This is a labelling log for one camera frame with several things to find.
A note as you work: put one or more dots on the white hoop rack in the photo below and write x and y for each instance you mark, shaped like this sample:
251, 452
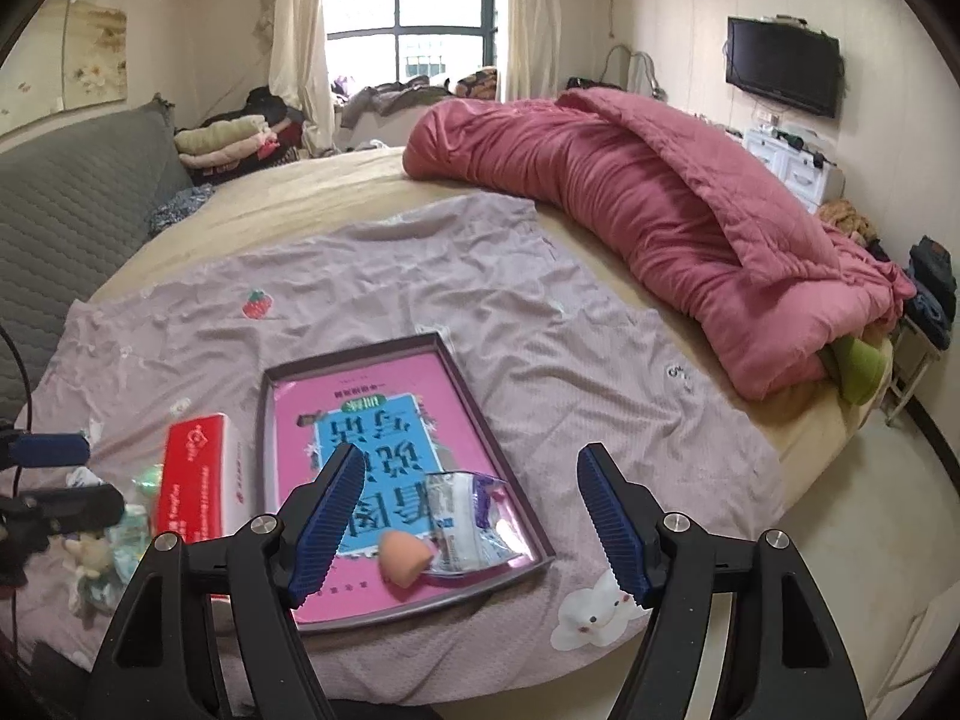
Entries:
641, 67

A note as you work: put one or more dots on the clothes covered bed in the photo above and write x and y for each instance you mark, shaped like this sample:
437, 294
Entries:
390, 101

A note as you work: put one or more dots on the dark clothes pile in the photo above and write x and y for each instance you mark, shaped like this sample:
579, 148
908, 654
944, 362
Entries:
262, 101

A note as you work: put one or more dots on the clear blue plastic packet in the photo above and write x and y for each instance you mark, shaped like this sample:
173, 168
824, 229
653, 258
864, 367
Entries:
465, 525

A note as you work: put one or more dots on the cream curtain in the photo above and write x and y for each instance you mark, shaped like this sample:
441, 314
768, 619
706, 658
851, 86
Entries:
300, 37
532, 15

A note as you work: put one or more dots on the mint tissue packet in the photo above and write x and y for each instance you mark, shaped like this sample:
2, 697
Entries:
129, 536

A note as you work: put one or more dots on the dark rimmed pink tray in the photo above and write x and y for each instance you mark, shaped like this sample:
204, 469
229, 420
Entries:
360, 390

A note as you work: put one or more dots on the pink quilt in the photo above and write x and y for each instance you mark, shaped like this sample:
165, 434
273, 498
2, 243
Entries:
637, 187

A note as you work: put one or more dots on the small beige plush toy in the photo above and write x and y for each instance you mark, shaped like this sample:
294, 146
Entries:
82, 551

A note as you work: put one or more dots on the grey quilted headboard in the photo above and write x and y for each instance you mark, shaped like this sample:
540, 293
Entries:
75, 202

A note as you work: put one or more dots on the red tissue box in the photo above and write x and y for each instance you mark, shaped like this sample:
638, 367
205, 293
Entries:
195, 480

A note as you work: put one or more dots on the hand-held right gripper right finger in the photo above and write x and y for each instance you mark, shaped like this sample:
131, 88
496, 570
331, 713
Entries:
611, 517

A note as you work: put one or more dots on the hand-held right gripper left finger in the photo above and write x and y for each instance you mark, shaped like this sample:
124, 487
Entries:
330, 517

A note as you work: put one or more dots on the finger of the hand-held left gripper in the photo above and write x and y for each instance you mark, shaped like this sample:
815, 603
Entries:
64, 508
49, 450

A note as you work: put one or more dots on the peach makeup sponge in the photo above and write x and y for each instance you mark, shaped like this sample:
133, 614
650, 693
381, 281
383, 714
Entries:
405, 556

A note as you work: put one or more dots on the small floral fabric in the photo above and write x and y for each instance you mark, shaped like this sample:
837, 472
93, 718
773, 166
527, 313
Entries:
94, 596

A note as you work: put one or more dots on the dark clothes on chair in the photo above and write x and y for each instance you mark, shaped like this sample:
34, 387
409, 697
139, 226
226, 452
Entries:
930, 270

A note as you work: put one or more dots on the metal rack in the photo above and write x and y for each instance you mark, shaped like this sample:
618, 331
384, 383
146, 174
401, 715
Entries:
911, 382

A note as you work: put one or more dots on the lilac printed blanket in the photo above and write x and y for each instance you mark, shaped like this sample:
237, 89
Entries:
525, 300

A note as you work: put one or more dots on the blue floral pillow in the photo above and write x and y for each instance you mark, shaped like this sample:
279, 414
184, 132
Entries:
180, 208

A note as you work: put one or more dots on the black wall television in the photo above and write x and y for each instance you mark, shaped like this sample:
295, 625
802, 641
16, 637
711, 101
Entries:
784, 64

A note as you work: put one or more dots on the brown fuzzy blanket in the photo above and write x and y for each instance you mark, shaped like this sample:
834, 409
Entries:
847, 221

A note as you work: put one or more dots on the window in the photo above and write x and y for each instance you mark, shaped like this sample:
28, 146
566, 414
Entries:
435, 0

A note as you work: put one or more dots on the pile of folded clothes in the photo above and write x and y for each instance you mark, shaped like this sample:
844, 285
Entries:
225, 139

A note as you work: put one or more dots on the white drawer cabinet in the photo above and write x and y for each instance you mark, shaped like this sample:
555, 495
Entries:
787, 157

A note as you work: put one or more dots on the floral wall poster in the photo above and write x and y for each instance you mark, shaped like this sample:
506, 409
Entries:
75, 60

